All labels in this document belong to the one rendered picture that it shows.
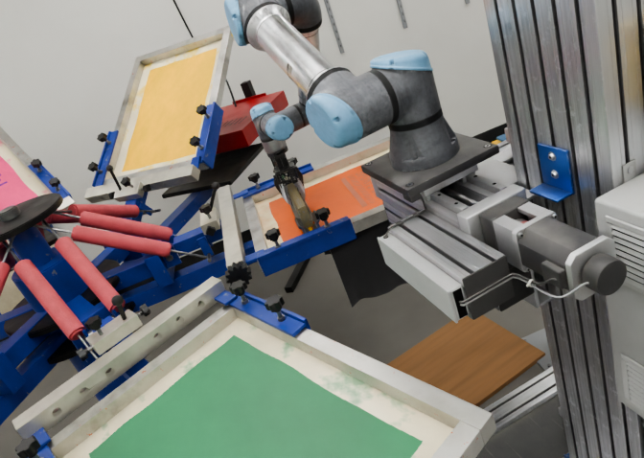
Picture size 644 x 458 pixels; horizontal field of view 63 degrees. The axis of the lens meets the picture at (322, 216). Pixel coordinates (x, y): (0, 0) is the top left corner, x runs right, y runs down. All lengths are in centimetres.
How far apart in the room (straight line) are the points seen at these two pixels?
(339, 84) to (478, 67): 323
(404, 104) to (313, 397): 61
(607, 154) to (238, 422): 84
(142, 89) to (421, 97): 196
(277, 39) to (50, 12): 270
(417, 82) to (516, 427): 124
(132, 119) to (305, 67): 170
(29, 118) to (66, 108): 24
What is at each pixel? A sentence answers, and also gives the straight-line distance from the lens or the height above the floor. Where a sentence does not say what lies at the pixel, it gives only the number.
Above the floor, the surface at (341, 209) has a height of 96.
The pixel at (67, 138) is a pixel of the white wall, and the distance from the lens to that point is 390.
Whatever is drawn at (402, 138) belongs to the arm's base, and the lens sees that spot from 112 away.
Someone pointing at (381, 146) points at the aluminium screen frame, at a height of 98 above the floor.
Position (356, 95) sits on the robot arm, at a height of 146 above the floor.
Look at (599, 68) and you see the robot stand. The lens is 91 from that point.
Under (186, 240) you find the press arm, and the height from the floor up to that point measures 103.
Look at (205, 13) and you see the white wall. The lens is 370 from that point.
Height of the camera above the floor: 171
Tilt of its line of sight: 25 degrees down
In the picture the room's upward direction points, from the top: 21 degrees counter-clockwise
